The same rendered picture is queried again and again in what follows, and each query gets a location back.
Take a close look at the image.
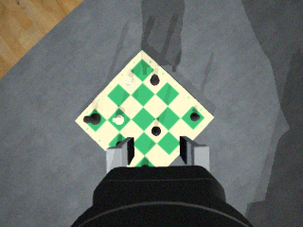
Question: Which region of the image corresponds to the green and cream chessboard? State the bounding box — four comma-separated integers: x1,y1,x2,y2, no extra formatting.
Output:
76,50,214,166

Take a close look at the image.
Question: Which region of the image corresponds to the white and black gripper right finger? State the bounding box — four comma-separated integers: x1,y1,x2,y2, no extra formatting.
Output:
179,135,209,172

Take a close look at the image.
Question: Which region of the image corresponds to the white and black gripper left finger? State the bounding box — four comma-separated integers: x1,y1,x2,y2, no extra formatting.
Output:
106,137,134,174

